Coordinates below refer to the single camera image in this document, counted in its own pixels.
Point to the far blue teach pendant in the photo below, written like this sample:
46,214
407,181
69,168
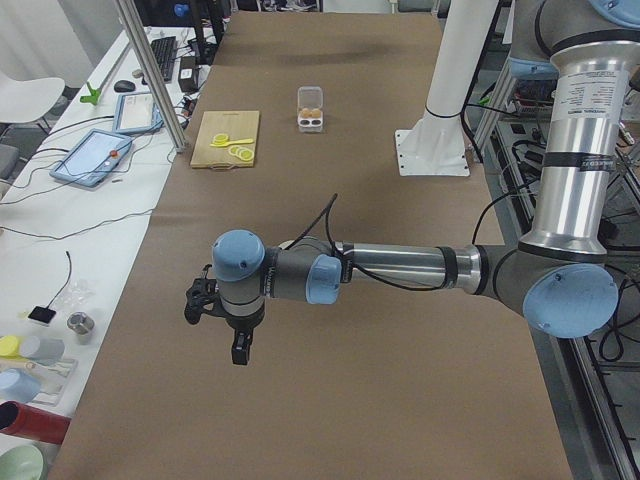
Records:
136,113

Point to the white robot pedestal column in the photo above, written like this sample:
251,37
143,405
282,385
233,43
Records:
437,144

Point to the wooden cutting board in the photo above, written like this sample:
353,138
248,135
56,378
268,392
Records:
238,125

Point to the white chair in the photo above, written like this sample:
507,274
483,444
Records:
27,101

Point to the clear cup tray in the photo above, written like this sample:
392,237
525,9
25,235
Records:
53,378

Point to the pale green bowl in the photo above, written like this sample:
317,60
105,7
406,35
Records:
23,462

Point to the clear plastic egg box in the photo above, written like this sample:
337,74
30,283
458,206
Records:
310,109

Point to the green clamp tool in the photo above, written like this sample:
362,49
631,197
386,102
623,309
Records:
92,96

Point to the aluminium frame post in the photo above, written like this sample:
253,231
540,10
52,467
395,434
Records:
134,29

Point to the yellow plastic knife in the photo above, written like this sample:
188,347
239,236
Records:
240,142

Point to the red cylinder bottle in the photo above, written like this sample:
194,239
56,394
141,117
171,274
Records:
24,421

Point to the black computer mouse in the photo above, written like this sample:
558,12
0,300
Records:
124,86

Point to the black power adapter box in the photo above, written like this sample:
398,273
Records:
188,74

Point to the black keyboard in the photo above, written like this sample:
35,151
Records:
164,50

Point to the grey plastic cup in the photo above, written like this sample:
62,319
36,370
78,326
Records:
46,351

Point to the light blue plastic cup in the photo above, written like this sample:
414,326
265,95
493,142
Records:
17,385

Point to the lemon slice near handle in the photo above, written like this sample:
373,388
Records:
220,140

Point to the yellow plastic cup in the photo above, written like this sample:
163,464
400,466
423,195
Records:
10,346

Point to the blue teach pendant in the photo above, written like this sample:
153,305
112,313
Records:
96,155
136,113

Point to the small black square pad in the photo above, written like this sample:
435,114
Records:
42,315

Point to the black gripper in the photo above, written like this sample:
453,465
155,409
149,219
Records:
242,328

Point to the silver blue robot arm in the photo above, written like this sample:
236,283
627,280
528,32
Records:
555,277

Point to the near blue teach pendant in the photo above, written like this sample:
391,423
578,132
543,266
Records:
96,155

